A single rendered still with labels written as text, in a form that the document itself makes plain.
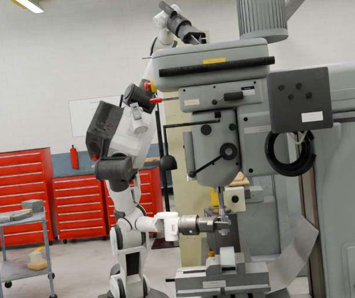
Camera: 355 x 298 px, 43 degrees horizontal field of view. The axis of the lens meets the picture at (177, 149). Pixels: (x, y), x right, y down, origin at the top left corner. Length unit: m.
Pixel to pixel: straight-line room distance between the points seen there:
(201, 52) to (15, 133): 10.21
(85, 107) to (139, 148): 9.21
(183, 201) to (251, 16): 2.12
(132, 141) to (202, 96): 0.47
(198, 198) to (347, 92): 2.06
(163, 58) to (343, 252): 1.02
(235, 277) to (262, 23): 0.98
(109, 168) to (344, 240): 1.02
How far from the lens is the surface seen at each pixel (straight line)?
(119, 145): 2.11
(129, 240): 2.49
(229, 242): 2.21
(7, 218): 4.70
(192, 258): 3.83
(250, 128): 1.83
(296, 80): 1.61
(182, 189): 3.71
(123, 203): 2.14
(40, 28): 11.83
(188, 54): 1.83
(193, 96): 1.83
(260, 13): 1.91
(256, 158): 1.84
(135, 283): 2.64
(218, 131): 1.85
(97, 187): 6.76
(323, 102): 1.63
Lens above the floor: 1.58
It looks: 3 degrees down
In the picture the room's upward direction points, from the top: 6 degrees counter-clockwise
